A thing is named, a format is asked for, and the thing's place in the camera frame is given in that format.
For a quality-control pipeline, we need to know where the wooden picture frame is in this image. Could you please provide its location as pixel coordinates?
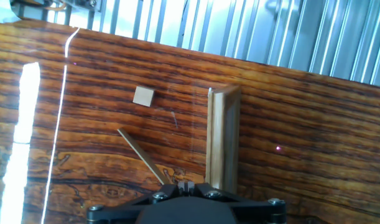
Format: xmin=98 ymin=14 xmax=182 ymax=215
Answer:
xmin=116 ymin=85 xmax=242 ymax=194

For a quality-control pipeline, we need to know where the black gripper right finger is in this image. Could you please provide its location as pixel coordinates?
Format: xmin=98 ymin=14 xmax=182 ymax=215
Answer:
xmin=186 ymin=182 xmax=287 ymax=224

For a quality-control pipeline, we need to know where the small wooden cube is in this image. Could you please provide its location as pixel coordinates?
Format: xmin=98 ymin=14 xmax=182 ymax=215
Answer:
xmin=132 ymin=86 xmax=155 ymax=108

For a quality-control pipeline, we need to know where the metal bracket with screws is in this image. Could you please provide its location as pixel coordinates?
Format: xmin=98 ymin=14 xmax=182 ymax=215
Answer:
xmin=9 ymin=0 xmax=102 ymax=15

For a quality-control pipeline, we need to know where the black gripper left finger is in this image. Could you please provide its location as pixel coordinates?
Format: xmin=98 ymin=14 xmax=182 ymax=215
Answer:
xmin=86 ymin=182 xmax=188 ymax=224

